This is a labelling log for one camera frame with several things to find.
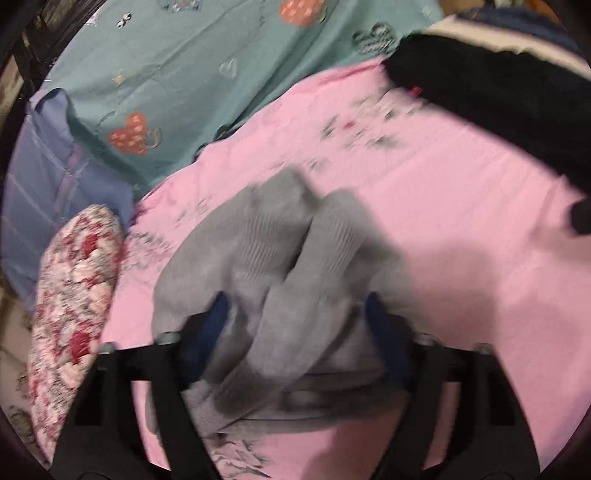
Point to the cream quilted mattress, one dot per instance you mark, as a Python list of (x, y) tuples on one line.
[(531, 48)]

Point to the red floral pillow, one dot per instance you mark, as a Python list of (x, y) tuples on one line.
[(74, 300)]

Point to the blue denim jeans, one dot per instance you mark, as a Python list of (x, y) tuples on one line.
[(517, 18)]

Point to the black garment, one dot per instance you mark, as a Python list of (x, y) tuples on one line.
[(485, 92)]

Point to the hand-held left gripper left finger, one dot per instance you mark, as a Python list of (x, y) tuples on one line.
[(203, 341)]

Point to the teal heart print quilt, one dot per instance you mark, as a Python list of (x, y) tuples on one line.
[(194, 69)]

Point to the pink floral bed sheet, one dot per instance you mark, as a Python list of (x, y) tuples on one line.
[(461, 230)]

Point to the dark metal frame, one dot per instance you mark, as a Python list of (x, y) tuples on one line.
[(23, 50)]

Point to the blue plaid pillow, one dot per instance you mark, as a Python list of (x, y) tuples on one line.
[(51, 184)]

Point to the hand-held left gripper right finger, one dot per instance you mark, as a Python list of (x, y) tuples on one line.
[(388, 337)]

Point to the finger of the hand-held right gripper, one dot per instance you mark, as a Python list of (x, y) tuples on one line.
[(582, 217)]

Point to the grey knitted sweater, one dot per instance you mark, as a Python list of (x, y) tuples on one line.
[(277, 258)]

